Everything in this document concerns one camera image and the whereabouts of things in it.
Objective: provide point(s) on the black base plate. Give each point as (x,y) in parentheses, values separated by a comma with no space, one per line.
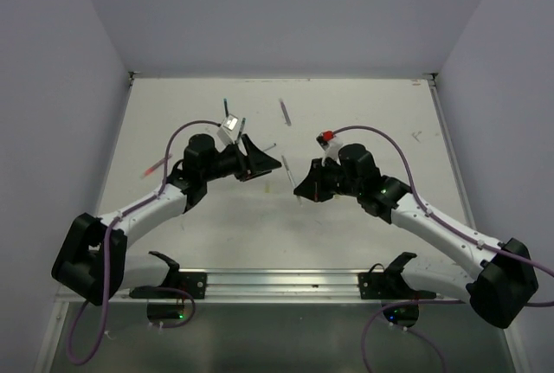
(386,286)
(193,283)

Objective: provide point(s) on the purple pen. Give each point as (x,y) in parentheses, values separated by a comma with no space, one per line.
(285,113)

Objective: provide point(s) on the right side aluminium rail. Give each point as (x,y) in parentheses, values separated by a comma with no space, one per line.
(431,79)

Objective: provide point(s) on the dark green pen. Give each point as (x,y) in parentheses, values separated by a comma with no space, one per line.
(241,130)

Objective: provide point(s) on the aluminium front rail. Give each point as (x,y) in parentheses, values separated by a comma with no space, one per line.
(281,284)

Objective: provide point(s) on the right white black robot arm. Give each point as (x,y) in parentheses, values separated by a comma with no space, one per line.
(493,277)

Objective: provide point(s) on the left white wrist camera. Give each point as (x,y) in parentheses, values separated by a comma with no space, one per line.
(229,129)

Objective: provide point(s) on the blue pen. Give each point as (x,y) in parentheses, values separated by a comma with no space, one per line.
(226,107)

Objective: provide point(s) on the pink red pen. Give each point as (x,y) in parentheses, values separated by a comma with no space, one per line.
(161,163)

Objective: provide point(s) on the aluminium rail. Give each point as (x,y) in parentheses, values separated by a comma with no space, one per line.
(281,284)
(431,79)

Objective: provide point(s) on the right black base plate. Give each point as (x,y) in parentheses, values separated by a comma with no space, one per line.
(386,286)

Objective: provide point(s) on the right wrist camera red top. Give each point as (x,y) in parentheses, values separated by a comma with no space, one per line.
(330,143)

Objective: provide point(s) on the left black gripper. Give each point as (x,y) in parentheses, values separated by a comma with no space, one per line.
(255,163)

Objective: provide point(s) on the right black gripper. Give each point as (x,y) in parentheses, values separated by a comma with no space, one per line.
(312,187)

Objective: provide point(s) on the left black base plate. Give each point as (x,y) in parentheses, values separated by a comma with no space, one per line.
(193,283)

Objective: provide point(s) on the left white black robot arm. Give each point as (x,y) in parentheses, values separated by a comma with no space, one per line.
(92,261)

